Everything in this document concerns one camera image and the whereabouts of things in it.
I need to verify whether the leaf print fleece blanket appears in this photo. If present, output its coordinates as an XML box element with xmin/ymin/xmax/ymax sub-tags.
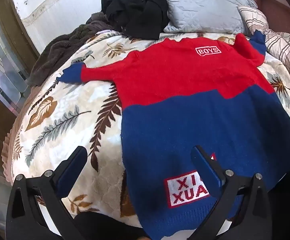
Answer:
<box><xmin>1</xmin><ymin>29</ymin><xmax>290</xmax><ymax>230</ymax></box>

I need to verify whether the dark brown fleece blanket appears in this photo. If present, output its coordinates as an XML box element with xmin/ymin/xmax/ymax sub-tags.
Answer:
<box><xmin>28</xmin><ymin>12</ymin><xmax>123</xmax><ymax>87</ymax></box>

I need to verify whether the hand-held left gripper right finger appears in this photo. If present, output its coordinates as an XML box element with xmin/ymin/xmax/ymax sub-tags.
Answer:
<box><xmin>191</xmin><ymin>144</ymin><xmax>273</xmax><ymax>240</ymax></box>

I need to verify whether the red and blue knit sweater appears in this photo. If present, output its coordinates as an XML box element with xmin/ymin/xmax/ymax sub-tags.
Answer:
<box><xmin>58</xmin><ymin>29</ymin><xmax>290</xmax><ymax>239</ymax></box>

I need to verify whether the grey quilted pillow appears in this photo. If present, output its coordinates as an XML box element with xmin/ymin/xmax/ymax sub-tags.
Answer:
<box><xmin>157</xmin><ymin>0</ymin><xmax>258</xmax><ymax>34</ymax></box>

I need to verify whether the pink bed skirt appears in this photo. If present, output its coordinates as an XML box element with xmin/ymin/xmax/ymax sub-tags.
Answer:
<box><xmin>1</xmin><ymin>85</ymin><xmax>36</xmax><ymax>183</ymax></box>

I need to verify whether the black cloth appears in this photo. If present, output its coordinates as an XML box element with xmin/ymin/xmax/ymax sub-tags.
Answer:
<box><xmin>101</xmin><ymin>0</ymin><xmax>170</xmax><ymax>40</ymax></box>

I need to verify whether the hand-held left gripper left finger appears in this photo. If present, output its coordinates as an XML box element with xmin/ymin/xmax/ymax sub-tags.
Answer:
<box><xmin>6</xmin><ymin>146</ymin><xmax>88</xmax><ymax>240</ymax></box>

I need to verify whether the wooden door with glass pane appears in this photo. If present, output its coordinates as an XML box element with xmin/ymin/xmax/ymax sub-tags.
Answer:
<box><xmin>0</xmin><ymin>0</ymin><xmax>41</xmax><ymax>180</ymax></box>

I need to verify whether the beige striped patterned pillow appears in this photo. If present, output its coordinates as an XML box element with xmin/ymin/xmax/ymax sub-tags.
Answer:
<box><xmin>237</xmin><ymin>5</ymin><xmax>269</xmax><ymax>36</ymax></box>

